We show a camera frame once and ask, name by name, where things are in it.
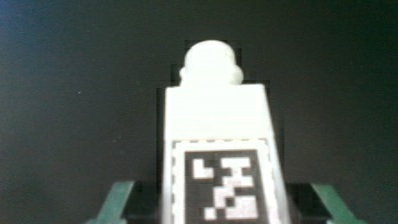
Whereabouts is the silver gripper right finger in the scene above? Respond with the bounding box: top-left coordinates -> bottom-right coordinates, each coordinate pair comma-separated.
311,184 -> 368,224

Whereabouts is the white table leg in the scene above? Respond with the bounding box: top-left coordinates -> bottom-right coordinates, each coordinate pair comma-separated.
162,40 -> 292,224

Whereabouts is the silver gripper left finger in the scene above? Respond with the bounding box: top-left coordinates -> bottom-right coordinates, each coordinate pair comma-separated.
86,181 -> 135,224

